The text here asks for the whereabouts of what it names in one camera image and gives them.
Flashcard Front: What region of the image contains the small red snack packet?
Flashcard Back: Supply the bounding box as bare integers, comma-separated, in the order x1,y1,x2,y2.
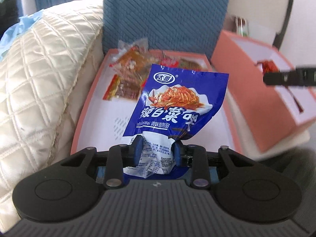
255,59,305,114

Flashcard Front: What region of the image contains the blue spicy cabbage snack packet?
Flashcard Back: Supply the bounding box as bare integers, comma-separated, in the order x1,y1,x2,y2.
122,64,229,178

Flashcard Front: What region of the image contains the blue textured cushion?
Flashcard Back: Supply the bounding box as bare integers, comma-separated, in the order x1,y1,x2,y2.
102,0,229,58

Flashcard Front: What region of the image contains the brown square snack packet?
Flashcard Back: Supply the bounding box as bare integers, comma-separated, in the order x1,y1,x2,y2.
159,53,205,71

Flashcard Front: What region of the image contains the black garment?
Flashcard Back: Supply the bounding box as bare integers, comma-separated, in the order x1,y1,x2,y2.
0,0,19,39

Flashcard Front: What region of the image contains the clear orange tofu snack packet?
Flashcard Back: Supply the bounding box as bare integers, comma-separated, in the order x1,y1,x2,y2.
110,38,159,85

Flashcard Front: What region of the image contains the brown strips red-edged packet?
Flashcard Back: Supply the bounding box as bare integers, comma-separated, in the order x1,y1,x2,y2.
103,74,140,101

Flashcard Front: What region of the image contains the pink deep gift box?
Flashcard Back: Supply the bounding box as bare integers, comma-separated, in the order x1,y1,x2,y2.
211,31,315,152

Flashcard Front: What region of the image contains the light blue cloth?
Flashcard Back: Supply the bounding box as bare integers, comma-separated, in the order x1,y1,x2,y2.
0,10,43,61

